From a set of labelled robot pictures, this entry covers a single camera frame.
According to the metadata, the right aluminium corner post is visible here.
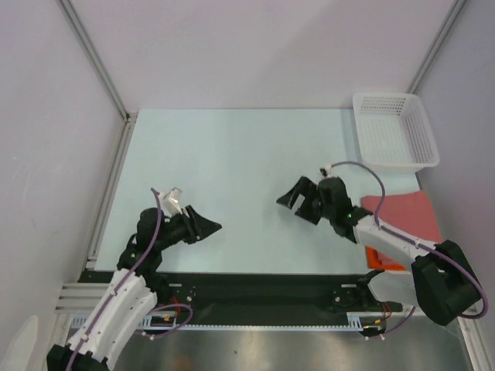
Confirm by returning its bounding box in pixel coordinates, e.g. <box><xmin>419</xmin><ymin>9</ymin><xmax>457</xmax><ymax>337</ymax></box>
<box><xmin>406</xmin><ymin>0</ymin><xmax>470</xmax><ymax>94</ymax></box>

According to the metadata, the folded orange t shirt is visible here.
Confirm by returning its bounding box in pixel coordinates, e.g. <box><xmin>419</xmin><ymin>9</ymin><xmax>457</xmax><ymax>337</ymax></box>
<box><xmin>365</xmin><ymin>247</ymin><xmax>405</xmax><ymax>271</ymax></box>

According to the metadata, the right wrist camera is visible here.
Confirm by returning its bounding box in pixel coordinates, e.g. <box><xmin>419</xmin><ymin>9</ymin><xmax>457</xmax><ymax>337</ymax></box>
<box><xmin>319</xmin><ymin>165</ymin><xmax>334</xmax><ymax>179</ymax></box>

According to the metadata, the pink red t shirt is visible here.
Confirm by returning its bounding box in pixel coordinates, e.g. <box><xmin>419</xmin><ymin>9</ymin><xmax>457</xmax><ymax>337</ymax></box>
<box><xmin>379</xmin><ymin>190</ymin><xmax>441</xmax><ymax>243</ymax></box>

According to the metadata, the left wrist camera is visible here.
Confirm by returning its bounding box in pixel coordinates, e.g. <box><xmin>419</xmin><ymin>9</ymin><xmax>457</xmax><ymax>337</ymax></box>
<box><xmin>159</xmin><ymin>187</ymin><xmax>183</xmax><ymax>216</ymax></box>

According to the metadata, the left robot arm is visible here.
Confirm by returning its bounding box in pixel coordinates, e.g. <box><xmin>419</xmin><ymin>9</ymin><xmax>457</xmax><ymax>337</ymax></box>
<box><xmin>46</xmin><ymin>206</ymin><xmax>222</xmax><ymax>370</ymax></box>

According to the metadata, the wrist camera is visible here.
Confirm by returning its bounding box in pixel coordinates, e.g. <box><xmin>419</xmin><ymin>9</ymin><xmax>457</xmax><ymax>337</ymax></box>
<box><xmin>159</xmin><ymin>187</ymin><xmax>183</xmax><ymax>216</ymax></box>
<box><xmin>319</xmin><ymin>165</ymin><xmax>334</xmax><ymax>179</ymax></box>

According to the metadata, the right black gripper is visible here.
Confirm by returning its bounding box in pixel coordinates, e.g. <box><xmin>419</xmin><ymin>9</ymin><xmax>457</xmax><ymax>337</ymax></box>
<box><xmin>276</xmin><ymin>175</ymin><xmax>335</xmax><ymax>225</ymax></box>

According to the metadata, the white plastic basket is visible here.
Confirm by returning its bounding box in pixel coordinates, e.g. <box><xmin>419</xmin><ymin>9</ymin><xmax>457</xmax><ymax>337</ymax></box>
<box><xmin>353</xmin><ymin>92</ymin><xmax>440</xmax><ymax>173</ymax></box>

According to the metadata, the left aluminium corner post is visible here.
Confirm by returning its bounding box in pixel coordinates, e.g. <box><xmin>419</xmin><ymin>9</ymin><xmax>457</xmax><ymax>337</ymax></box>
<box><xmin>57</xmin><ymin>0</ymin><xmax>138</xmax><ymax>124</ymax></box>

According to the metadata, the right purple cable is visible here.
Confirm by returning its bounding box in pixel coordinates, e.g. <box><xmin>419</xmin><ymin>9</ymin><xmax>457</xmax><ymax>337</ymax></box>
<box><xmin>328</xmin><ymin>161</ymin><xmax>487</xmax><ymax>341</ymax></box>

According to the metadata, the white slotted cable duct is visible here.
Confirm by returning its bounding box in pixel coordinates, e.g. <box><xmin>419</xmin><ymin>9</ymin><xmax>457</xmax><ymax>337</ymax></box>
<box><xmin>71</xmin><ymin>311</ymin><xmax>391</xmax><ymax>332</ymax></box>

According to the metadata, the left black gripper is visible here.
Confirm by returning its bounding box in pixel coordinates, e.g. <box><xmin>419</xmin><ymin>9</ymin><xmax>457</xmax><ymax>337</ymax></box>
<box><xmin>155</xmin><ymin>204</ymin><xmax>221</xmax><ymax>250</ymax></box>

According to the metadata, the purple cable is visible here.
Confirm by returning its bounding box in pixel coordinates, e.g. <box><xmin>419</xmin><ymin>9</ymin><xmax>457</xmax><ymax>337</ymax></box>
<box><xmin>65</xmin><ymin>188</ymin><xmax>194</xmax><ymax>371</ymax></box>
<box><xmin>328</xmin><ymin>161</ymin><xmax>487</xmax><ymax>341</ymax></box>

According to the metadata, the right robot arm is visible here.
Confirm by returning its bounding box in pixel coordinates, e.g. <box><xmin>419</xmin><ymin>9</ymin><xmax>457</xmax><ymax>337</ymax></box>
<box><xmin>277</xmin><ymin>177</ymin><xmax>488</xmax><ymax>326</ymax></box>

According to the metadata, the aluminium corner post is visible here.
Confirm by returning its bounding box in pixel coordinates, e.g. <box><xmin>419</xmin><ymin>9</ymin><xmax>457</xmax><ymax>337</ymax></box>
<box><xmin>57</xmin><ymin>0</ymin><xmax>138</xmax><ymax>124</ymax></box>
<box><xmin>406</xmin><ymin>0</ymin><xmax>470</xmax><ymax>94</ymax></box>

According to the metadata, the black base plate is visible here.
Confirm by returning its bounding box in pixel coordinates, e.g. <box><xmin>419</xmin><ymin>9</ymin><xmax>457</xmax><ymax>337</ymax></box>
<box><xmin>77</xmin><ymin>270</ymin><xmax>418</xmax><ymax>328</ymax></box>

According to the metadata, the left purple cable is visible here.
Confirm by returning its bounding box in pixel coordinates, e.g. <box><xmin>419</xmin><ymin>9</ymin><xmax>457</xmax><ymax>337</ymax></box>
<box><xmin>65</xmin><ymin>188</ymin><xmax>194</xmax><ymax>371</ymax></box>

